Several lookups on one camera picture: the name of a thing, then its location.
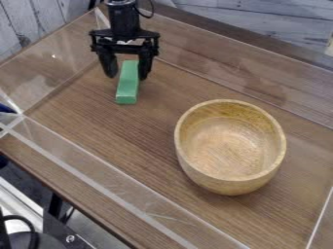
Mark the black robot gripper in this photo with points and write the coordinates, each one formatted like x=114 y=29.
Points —
x=124 y=37

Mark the green rectangular block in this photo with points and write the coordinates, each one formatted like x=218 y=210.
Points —
x=128 y=83

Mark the brown wooden bowl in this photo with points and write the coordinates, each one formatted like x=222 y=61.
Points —
x=230 y=146

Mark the blue object at edge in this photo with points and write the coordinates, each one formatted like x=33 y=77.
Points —
x=5 y=109

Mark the black table leg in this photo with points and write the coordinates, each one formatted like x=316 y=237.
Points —
x=55 y=206

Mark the clear acrylic tray enclosure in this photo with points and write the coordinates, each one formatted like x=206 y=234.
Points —
x=104 y=155

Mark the grey metal base plate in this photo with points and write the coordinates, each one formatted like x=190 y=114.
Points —
x=68 y=238

